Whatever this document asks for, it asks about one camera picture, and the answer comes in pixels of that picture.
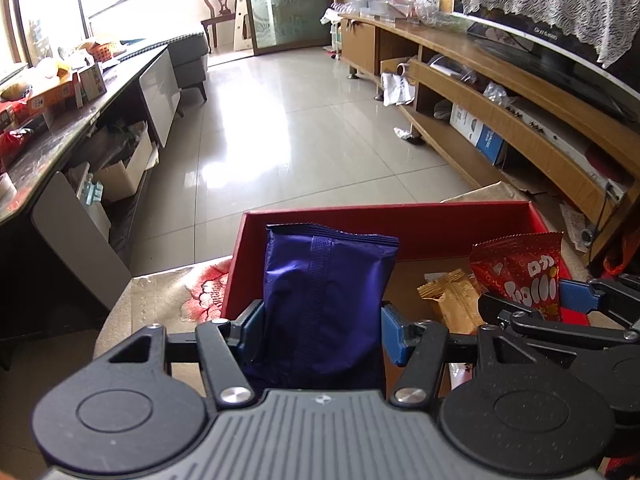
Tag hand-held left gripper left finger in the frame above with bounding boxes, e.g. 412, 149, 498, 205
92, 300, 267, 409

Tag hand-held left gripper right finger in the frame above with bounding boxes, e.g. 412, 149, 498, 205
381, 304, 573, 408

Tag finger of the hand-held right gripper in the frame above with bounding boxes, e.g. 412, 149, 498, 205
477, 292, 640, 352
559, 272, 640, 322

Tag red snack packet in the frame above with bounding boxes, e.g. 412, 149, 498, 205
469, 232, 565, 322

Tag gold snack packet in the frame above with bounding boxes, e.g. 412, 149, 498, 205
417, 269, 483, 336

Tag purple snack packet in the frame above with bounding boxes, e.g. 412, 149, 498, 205
245, 222, 401, 391

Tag red cardboard box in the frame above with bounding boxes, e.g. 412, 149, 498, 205
220, 200, 573, 396

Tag orange plastic bag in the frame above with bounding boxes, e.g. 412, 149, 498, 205
602, 247, 631, 278

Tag floral beige tablecloth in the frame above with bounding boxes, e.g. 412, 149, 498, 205
94, 180, 640, 480

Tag long white box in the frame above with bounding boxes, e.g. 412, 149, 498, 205
507, 95, 631, 196

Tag white blue carton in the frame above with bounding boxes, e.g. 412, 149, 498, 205
450, 102, 508, 166

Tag open cardboard box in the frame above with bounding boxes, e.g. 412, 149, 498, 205
94, 127, 156, 203

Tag black television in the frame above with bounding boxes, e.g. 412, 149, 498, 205
452, 0, 640, 123

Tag white paper bag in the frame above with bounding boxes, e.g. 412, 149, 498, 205
382, 57, 416, 106

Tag wooden television cabinet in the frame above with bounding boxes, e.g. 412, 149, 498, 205
340, 14, 640, 266

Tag grey sofa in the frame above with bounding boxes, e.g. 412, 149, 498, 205
167, 31, 211, 103

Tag dark long desk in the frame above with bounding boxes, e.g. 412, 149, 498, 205
0, 42, 173, 371

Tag white green carton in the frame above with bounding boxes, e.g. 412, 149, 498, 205
79, 62, 108, 103

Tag red plastic bags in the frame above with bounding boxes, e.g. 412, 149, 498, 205
0, 100, 36, 166

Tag orange flat box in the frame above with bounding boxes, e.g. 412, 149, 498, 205
25, 67, 83, 111

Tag orange plastic basket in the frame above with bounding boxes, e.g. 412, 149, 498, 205
89, 41, 120, 61

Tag clear plastic bag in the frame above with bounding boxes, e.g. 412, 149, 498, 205
415, 0, 451, 26

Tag clear plastic container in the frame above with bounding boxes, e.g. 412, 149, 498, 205
347, 0, 416, 18

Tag glass sliding door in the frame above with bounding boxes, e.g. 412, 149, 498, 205
242, 0, 333, 56

